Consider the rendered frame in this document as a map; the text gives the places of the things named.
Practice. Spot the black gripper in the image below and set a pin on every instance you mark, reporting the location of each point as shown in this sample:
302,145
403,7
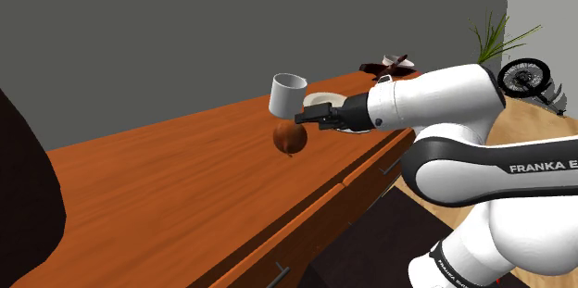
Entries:
354,113

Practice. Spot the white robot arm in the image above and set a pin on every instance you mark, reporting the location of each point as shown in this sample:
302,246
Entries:
442,97

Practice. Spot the white plate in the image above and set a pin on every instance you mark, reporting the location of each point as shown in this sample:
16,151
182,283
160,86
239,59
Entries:
321,98

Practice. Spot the dark red flat dish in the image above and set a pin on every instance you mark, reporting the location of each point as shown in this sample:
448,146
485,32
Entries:
371,68

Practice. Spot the brown wooden utensil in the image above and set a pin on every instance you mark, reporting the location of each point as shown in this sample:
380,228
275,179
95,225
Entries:
388,69

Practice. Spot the white bowl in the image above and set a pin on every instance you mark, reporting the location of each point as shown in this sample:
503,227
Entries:
403,63

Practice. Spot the brown round fruit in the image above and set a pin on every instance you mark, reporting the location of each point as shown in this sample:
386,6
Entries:
289,139

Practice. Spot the white cup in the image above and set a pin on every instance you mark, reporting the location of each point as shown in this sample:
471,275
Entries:
285,97

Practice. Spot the dark robot stand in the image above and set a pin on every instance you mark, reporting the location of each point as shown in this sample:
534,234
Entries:
384,242

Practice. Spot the green leafy plant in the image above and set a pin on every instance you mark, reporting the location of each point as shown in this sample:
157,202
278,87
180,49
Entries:
492,43

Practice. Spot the black bicycle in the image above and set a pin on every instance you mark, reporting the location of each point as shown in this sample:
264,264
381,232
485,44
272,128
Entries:
523,77

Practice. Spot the wooden chest of drawers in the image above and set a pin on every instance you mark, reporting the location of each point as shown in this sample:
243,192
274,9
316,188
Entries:
158,187

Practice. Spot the large black rounded object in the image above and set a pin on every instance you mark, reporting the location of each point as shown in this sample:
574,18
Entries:
25,196

